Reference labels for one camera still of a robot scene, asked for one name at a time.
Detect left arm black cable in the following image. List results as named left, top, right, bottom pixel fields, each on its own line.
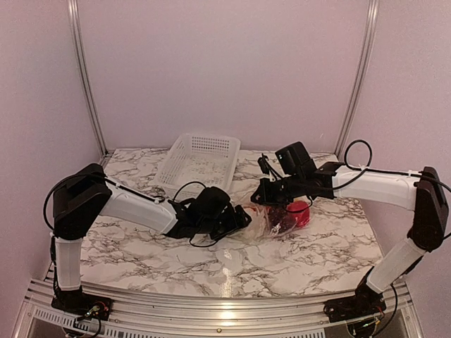
left=42, top=174, right=233, bottom=249

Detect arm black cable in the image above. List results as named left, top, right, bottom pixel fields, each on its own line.
left=42, top=174, right=233, bottom=249
left=260, top=139, right=451, bottom=193

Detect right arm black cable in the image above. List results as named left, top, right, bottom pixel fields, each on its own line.
left=260, top=139, right=451, bottom=193

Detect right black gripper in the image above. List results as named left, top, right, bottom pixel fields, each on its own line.
left=251, top=172, right=306, bottom=206

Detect left aluminium frame post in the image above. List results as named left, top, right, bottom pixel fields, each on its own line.
left=67, top=0, right=109, bottom=161

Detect white plastic basket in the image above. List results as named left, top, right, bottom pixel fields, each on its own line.
left=154, top=133, right=241, bottom=197

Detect aluminium frame post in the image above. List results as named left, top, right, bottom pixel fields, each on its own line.
left=334, top=0, right=380, bottom=157
left=67, top=0, right=109, bottom=161

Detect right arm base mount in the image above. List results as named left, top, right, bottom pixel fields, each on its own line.
left=323, top=277, right=386, bottom=323

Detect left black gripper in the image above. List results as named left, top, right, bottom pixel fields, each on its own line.
left=199, top=204, right=252, bottom=241

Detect fake red pepper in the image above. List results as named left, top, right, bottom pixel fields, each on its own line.
left=285, top=201, right=311, bottom=228

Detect fake white cauliflower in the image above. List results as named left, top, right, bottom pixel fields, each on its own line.
left=242, top=210, right=267, bottom=242

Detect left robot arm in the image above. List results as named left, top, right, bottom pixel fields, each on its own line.
left=42, top=163, right=252, bottom=313

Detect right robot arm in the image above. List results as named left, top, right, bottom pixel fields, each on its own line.
left=251, top=142, right=450, bottom=315

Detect fake purple grapes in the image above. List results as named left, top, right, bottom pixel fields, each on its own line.
left=267, top=207, right=294, bottom=232

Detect clear zip top bag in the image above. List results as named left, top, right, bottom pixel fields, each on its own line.
left=232, top=201, right=311, bottom=243

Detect right aluminium frame post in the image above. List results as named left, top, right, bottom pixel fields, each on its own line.
left=334, top=0, right=380, bottom=157

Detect aluminium front rail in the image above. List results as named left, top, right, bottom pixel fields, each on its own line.
left=13, top=277, right=424, bottom=337

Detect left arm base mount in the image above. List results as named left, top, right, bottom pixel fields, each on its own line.
left=51, top=282, right=113, bottom=320

